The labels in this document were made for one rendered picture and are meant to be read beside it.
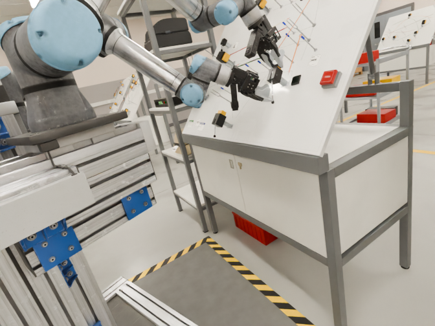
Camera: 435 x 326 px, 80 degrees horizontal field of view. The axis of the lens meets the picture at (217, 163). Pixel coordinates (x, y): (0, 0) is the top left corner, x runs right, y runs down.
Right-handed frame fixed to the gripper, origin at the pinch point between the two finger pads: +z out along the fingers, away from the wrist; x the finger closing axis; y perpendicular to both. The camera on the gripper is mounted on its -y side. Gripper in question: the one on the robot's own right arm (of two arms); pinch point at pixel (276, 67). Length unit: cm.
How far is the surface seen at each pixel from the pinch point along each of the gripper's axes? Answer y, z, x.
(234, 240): -47, 99, 77
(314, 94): -9.0, 11.9, -17.4
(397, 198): -3, 79, -26
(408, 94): 25, 41, -32
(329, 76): -6.8, 7.1, -24.6
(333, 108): -15.7, 14.9, -26.7
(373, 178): -13, 54, -26
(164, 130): 55, 54, 313
